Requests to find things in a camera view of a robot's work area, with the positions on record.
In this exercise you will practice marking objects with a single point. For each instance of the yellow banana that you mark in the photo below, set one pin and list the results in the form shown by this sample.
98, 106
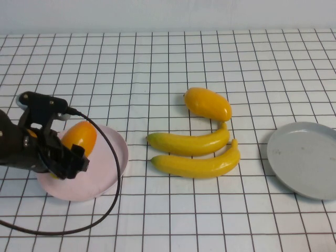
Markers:
197, 166
189, 143

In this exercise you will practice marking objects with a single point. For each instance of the pink round plate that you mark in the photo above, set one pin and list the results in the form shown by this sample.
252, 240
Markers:
92, 183

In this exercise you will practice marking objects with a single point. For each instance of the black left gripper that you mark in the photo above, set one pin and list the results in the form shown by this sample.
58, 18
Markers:
36, 155

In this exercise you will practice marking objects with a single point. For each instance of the orange mango with green tip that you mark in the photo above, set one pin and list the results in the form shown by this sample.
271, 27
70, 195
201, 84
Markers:
78, 136

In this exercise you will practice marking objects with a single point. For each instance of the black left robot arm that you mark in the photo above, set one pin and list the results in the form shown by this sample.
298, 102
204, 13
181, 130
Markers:
8, 141

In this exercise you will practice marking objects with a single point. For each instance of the grey round plate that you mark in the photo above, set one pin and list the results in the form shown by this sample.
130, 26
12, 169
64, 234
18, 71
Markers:
302, 162

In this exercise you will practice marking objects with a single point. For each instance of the yellow mango with red speck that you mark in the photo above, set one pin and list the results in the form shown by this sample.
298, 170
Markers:
207, 105

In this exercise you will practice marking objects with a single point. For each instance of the white grid-pattern tablecloth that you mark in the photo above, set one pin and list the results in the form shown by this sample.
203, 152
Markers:
183, 223

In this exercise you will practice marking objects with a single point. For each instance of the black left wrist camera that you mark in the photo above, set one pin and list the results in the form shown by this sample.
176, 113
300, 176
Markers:
42, 105

